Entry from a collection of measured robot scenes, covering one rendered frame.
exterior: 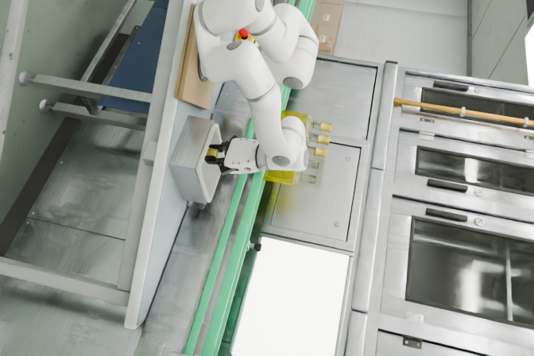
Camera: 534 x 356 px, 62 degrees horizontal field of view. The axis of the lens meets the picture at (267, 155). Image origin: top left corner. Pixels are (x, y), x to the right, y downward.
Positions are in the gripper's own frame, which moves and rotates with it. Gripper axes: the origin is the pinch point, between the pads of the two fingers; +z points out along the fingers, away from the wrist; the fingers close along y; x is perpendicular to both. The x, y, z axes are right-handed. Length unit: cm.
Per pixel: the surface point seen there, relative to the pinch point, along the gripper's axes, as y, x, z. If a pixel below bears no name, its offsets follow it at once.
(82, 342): -54, -32, 43
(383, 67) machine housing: 86, -52, -37
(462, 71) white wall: 394, -367, -85
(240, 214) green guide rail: -6.9, -24.2, -2.2
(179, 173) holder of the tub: -9.7, 3.8, 6.0
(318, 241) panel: -4, -46, -24
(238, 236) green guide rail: -14.6, -24.4, -3.9
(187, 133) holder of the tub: 1.1, 8.6, 5.0
